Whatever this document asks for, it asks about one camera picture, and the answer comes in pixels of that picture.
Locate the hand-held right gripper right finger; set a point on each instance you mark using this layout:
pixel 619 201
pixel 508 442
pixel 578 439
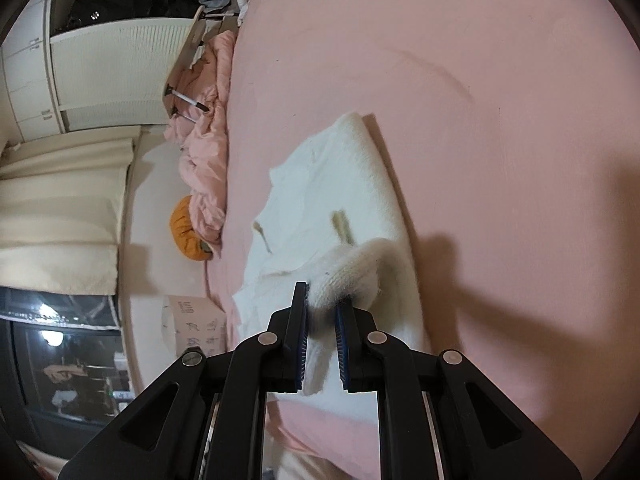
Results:
pixel 342 355

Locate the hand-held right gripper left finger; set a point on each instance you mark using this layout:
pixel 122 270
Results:
pixel 300 340

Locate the white fluffy cardigan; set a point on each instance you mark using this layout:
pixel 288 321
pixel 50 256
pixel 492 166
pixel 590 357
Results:
pixel 325 185

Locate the white paper bag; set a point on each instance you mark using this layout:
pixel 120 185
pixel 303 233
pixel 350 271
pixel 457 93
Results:
pixel 200 320

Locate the orange pillow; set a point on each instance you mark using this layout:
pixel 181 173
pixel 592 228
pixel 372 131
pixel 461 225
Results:
pixel 182 230

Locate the pink duvet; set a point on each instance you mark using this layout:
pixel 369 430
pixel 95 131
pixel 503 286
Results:
pixel 205 160

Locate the dark window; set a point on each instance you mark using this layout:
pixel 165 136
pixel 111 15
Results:
pixel 65 360

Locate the cream curtain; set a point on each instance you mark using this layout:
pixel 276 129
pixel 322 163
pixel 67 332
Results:
pixel 60 210

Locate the pink bed sheet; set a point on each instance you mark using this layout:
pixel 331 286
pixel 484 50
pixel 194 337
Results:
pixel 500 110

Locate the folding bed table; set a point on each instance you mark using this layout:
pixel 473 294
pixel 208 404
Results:
pixel 187 55

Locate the white wardrobe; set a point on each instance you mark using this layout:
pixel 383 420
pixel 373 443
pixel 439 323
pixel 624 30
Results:
pixel 110 60

